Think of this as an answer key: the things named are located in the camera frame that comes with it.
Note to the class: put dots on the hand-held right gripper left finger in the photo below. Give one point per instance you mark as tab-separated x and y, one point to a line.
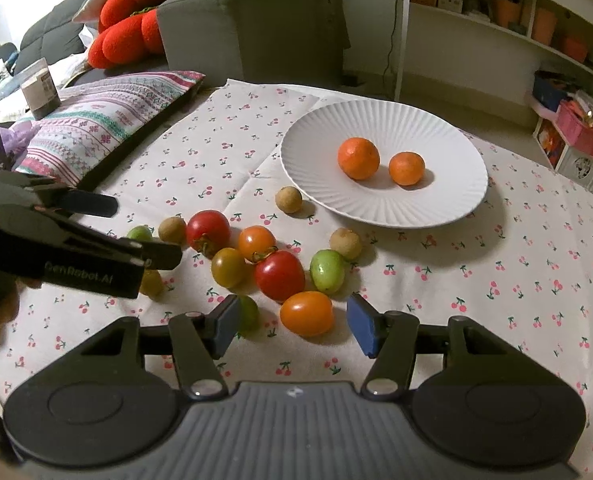
226	327

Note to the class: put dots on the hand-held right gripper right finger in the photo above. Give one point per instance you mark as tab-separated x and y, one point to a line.
364	327

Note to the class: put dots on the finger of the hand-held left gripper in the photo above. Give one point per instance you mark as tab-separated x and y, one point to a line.
161	256
89	204

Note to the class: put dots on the green tomato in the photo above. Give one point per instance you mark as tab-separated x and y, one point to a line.
250	312
139	233
327	271

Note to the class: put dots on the red tomato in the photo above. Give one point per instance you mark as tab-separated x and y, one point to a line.
208	227
280	276

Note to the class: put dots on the orange tomato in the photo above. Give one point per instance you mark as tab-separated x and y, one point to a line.
307	314
256	241

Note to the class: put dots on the olive yellow tomato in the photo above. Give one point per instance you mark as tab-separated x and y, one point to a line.
229	267

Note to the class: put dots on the white ribbed plate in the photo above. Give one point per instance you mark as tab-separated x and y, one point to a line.
416	205

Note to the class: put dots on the striped patterned cushion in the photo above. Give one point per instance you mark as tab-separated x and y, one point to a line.
91	120

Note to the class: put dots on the purple plastic bag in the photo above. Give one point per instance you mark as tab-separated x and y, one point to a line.
21	135

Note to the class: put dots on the cherry print tablecloth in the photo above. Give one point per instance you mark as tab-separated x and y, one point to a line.
201	160

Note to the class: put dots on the small cardboard box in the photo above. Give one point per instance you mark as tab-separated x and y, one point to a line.
39	92

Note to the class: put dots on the small tangerine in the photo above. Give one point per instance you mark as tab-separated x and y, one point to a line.
407	169

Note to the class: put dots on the large tangerine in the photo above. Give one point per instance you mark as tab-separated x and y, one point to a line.
359	159

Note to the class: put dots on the red plush cushion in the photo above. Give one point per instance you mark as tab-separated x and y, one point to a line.
126	35

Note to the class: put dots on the grey sofa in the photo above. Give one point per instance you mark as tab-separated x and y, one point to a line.
256	30

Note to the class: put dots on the white storage box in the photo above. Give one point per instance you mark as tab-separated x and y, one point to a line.
578	167

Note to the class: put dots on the pink plastic basket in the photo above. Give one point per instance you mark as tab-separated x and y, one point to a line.
583	130

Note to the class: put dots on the blue storage bin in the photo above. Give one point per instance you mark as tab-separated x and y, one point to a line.
551	89

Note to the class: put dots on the white shelf unit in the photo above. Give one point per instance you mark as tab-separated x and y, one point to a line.
481	22

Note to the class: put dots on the orange pot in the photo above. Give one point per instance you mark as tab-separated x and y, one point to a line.
507	11
544	26
574	50

